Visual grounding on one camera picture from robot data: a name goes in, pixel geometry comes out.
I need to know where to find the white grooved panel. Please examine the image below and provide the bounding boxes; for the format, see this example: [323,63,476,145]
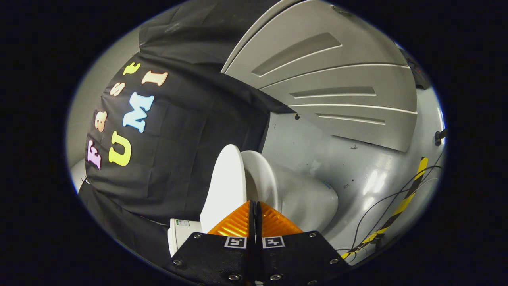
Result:
[221,0,418,153]

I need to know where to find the white toilet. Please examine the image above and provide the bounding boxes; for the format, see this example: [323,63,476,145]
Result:
[167,150,339,257]

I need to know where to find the yellow black striped tape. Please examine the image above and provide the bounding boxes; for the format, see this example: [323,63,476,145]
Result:
[341,157,429,259]

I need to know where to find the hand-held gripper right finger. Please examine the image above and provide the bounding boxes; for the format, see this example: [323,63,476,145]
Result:
[254,201,352,286]

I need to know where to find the thin black cables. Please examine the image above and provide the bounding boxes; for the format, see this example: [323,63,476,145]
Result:
[335,151,446,263]

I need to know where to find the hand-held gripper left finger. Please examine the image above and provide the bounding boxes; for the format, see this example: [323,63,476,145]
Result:
[165,200,255,286]

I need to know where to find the white toilet lid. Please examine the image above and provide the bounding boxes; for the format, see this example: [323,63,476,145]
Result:
[199,144,248,235]

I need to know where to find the black backdrop cloth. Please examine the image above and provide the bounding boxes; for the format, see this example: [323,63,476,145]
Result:
[77,0,295,265]

